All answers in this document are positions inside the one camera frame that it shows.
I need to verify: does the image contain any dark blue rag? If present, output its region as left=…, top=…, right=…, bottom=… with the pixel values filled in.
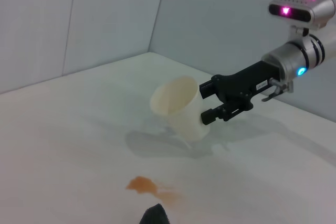
left=140, top=202, right=172, bottom=224

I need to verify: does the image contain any orange-brown liquid stain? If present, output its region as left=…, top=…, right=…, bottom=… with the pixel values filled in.
left=125, top=175, right=188, bottom=205

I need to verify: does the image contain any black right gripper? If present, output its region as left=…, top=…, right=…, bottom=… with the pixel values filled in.
left=198, top=60, right=284, bottom=126

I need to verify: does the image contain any clear plastic cup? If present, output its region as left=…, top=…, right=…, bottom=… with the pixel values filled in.
left=150, top=75, right=211, bottom=141

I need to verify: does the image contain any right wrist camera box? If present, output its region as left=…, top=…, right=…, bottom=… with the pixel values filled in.
left=268, top=0, right=336, bottom=41

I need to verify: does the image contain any right wrist connector with cable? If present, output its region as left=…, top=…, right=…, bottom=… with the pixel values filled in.
left=261, top=78, right=287, bottom=103

